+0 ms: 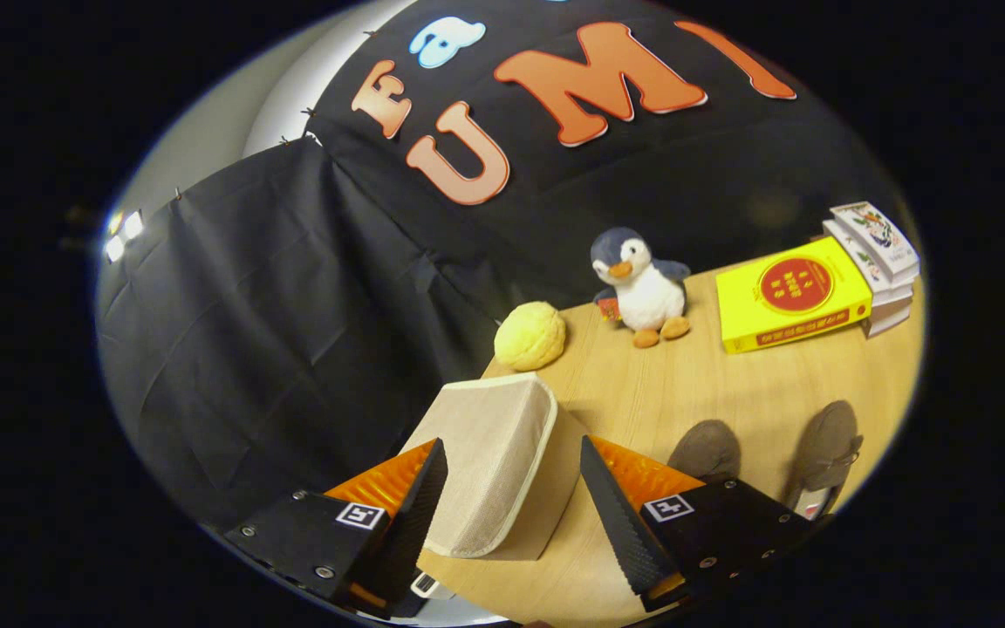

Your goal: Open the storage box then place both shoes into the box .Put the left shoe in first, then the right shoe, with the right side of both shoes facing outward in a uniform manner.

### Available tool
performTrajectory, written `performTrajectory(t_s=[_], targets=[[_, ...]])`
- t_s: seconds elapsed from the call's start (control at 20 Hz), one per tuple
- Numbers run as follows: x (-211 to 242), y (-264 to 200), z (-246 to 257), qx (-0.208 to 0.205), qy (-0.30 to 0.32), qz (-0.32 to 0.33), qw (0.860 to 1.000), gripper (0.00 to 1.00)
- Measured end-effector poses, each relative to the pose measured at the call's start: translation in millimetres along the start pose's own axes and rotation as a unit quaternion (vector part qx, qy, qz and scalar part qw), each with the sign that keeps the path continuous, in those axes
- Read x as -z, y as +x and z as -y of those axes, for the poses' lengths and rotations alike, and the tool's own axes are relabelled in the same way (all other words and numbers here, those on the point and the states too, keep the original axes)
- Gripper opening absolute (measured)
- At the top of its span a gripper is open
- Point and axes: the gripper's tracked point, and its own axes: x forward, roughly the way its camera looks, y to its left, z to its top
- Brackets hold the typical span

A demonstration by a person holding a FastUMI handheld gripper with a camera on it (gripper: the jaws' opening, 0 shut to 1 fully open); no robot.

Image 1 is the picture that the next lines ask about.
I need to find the brown shoe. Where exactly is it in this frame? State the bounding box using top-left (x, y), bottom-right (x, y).
top-left (783, 400), bottom-right (865, 522)
top-left (667, 420), bottom-right (742, 481)

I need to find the penguin plush toy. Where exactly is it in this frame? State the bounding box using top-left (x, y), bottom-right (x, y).
top-left (590, 227), bottom-right (693, 350)

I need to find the white illustrated book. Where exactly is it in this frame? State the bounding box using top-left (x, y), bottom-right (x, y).
top-left (830, 201), bottom-right (920, 284)

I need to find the ceiling light panel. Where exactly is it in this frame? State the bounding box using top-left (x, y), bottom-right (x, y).
top-left (104, 209), bottom-right (146, 264)

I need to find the yellow bun plush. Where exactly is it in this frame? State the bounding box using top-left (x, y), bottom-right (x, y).
top-left (494, 301), bottom-right (567, 372)

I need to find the yellow book with red circle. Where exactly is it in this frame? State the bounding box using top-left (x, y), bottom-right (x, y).
top-left (715, 235), bottom-right (873, 354)

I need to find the black backdrop cloth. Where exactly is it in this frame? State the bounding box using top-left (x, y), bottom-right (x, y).
top-left (97, 0), bottom-right (905, 533)

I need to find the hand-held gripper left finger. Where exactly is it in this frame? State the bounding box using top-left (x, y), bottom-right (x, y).
top-left (223, 438), bottom-right (449, 620)

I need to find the beige fabric storage box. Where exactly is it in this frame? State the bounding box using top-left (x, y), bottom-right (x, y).
top-left (398, 372), bottom-right (595, 561)

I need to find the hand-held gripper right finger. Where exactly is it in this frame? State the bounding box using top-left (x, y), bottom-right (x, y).
top-left (579, 434), bottom-right (817, 611)

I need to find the row of small cloth clips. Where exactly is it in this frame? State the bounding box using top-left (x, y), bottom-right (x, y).
top-left (173, 29), bottom-right (381, 200)

